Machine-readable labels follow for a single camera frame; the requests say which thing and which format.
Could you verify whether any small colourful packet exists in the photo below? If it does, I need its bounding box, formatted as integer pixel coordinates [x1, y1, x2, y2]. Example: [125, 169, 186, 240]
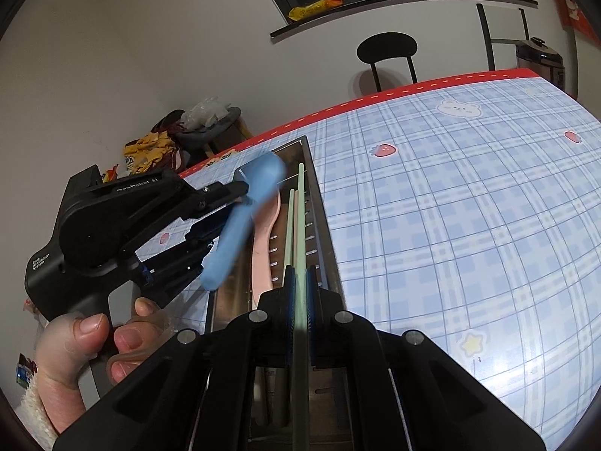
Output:
[16, 353, 38, 388]

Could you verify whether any metal utensil tray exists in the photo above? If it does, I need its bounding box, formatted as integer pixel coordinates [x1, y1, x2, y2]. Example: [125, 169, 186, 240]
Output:
[203, 135, 355, 449]

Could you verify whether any person's left hand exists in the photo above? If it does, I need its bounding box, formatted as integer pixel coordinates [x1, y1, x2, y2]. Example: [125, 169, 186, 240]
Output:
[35, 298, 172, 435]

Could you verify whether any wooden stool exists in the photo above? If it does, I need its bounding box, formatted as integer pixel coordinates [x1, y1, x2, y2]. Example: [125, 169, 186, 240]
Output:
[204, 120, 249, 156]

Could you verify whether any stool with plastic bag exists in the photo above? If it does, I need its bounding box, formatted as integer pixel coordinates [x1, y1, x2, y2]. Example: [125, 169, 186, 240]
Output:
[176, 106, 242, 148]

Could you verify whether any rice cooker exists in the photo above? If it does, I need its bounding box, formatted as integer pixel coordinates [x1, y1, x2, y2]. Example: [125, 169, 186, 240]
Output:
[515, 36, 565, 90]

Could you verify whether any yellow orange snack packet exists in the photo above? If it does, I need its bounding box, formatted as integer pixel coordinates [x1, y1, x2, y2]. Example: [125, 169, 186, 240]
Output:
[288, 0, 343, 22]

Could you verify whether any yellow maroon clothing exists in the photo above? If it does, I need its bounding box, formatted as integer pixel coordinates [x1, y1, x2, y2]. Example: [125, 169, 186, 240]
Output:
[123, 130, 189, 174]

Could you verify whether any black frame chair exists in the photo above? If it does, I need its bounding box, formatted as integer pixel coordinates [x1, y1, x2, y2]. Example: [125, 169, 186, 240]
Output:
[476, 3, 531, 72]

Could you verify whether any red wall decoration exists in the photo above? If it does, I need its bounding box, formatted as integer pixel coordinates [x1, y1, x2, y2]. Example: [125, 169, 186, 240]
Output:
[546, 0, 601, 48]

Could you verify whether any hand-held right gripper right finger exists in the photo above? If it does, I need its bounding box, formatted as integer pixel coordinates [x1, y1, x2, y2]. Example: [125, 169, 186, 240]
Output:
[305, 265, 548, 451]

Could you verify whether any person's left forearm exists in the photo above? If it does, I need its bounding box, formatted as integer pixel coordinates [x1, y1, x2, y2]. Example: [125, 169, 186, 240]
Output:
[14, 376, 58, 451]

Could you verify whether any clear plastic bag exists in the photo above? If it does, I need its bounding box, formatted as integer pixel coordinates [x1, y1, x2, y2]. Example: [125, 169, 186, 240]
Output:
[181, 96, 228, 130]

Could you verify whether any pink spoon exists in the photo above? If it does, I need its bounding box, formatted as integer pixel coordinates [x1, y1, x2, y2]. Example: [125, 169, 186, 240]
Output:
[250, 191, 282, 311]

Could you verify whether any black window sill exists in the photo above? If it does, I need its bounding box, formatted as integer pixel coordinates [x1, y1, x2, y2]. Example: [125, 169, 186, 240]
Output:
[269, 0, 538, 44]

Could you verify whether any blue plaid printed tablecloth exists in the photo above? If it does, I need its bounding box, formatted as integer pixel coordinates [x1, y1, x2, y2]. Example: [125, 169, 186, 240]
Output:
[134, 68, 601, 451]

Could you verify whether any black round-back chair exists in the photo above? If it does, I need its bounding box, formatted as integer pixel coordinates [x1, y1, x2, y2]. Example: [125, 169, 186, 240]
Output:
[357, 33, 418, 93]

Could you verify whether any blue spoon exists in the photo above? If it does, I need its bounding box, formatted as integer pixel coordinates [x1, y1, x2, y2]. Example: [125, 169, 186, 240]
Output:
[201, 151, 288, 291]

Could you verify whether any green chopstick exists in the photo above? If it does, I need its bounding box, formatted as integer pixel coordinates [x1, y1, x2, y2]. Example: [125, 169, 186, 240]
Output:
[281, 189, 296, 277]
[292, 163, 311, 451]

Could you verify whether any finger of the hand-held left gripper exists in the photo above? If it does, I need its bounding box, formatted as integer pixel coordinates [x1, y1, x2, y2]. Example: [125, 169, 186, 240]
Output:
[181, 180, 249, 220]
[135, 223, 220, 304]

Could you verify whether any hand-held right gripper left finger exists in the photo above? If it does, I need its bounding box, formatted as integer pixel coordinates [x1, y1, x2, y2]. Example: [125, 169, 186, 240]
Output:
[53, 265, 296, 451]

